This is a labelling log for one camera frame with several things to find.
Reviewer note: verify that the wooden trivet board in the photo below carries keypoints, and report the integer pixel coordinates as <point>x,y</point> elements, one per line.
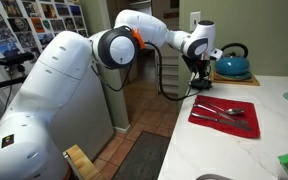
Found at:
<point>254,81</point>

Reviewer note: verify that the wooden coat hook rail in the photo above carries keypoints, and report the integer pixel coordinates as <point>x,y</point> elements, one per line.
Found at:
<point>172,15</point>

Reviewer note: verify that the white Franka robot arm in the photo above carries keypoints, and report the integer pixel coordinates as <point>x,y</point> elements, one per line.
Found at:
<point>60,83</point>

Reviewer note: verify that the black camera stand boom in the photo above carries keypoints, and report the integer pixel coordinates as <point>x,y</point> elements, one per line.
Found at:
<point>0,84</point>

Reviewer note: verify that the slim silver table knife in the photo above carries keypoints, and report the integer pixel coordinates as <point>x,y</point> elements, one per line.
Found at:
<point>217,114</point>

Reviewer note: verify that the white refrigerator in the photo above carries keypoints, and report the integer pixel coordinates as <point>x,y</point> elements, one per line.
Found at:
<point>84,113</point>

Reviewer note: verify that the orange fridge magnet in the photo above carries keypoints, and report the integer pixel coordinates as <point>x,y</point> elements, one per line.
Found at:
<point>37,25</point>

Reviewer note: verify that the red cloth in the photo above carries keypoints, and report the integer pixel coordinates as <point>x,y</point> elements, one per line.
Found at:
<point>250,128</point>

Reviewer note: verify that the wooden butcher block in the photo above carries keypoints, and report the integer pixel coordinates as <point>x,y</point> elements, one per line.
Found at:
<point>82,163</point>

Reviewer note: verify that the white light switch plate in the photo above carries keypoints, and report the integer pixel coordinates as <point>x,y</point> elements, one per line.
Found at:
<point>194,16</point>

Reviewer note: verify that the silver metal spoon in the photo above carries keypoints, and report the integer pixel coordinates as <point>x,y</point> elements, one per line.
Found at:
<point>232,111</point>

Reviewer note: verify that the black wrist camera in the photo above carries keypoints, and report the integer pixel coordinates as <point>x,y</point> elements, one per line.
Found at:
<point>188,62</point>

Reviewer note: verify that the dark floor mat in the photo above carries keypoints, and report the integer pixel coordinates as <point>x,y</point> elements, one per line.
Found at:
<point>144,160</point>

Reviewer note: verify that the black metal shoe rack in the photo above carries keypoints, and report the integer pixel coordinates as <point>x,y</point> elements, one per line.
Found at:
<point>170,75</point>

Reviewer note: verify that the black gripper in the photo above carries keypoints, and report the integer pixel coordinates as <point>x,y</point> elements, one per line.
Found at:
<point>202,65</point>

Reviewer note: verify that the broad silver table knife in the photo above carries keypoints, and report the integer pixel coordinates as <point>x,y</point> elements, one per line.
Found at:
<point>220,121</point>

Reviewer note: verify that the black camera on stand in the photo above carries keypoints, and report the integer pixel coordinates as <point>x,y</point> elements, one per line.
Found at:
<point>15,59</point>

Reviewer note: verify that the round dark fridge photo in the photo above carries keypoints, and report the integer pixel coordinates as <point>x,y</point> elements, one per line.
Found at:
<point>19,24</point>

